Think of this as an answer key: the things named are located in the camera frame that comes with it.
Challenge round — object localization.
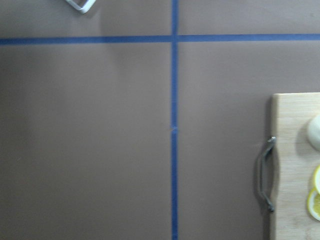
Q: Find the white square tray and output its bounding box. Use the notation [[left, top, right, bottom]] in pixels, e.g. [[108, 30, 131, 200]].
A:
[[65, 0, 96, 14]]

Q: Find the wooden cutting board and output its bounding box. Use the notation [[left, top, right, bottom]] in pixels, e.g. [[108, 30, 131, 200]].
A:
[[258, 92, 320, 240]]

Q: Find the white steamed bun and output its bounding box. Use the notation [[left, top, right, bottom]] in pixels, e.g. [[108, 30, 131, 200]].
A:
[[307, 115, 320, 152]]

